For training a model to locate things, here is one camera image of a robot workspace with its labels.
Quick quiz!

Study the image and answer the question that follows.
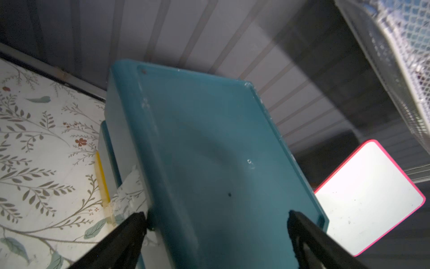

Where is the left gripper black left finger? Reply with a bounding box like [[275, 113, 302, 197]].
[[70, 213, 147, 269]]

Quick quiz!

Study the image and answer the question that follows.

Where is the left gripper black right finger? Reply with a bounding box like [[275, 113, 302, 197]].
[[288, 210, 366, 269]]

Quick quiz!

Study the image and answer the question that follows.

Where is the teal yellow drawer cabinet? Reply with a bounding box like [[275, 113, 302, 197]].
[[105, 59, 329, 269]]

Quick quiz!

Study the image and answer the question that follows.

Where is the clear adhesive tape piece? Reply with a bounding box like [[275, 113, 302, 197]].
[[110, 165, 148, 225]]

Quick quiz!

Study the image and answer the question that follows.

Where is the pink framed whiteboard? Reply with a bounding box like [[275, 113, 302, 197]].
[[315, 140, 426, 257]]

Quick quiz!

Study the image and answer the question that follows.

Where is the white wire wall basket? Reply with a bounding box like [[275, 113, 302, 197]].
[[335, 1, 430, 151]]

